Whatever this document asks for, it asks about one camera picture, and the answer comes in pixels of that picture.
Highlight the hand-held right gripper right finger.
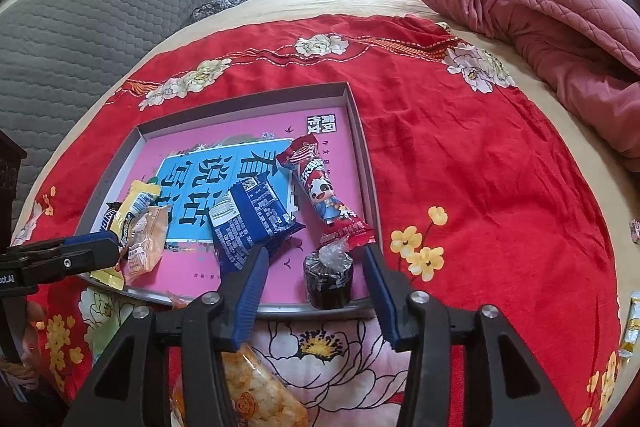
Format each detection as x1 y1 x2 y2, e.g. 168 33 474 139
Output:
362 245 573 427

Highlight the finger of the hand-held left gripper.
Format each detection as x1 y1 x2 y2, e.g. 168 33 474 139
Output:
10 231 122 290

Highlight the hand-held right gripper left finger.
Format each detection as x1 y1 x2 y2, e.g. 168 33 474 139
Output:
62 246 271 427

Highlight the dark round snack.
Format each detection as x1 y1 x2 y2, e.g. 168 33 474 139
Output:
302 242 355 310

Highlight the orange snack packet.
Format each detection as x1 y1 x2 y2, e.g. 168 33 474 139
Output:
120 206 170 285

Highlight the blue snack packet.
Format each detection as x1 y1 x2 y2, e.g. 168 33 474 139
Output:
207 179 307 275

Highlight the grey cardboard box tray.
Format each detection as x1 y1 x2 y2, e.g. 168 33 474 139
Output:
75 82 386 320

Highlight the pink book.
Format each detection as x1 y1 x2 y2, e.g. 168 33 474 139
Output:
127 107 373 308

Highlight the orange rice cracker packet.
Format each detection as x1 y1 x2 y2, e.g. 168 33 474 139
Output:
170 342 310 427

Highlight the red snack packet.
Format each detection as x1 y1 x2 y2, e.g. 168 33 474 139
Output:
276 134 377 253

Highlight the red floral blanket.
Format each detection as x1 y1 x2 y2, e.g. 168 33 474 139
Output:
10 14 623 427

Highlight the grey quilted headboard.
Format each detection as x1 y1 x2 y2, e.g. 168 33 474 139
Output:
0 0 231 168

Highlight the yellow white snack packet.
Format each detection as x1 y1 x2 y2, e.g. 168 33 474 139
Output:
619 289 640 358

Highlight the dark floral pillow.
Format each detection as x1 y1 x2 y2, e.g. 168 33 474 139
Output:
191 0 261 24

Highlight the pink quilt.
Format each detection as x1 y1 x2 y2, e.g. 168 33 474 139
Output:
407 0 640 172

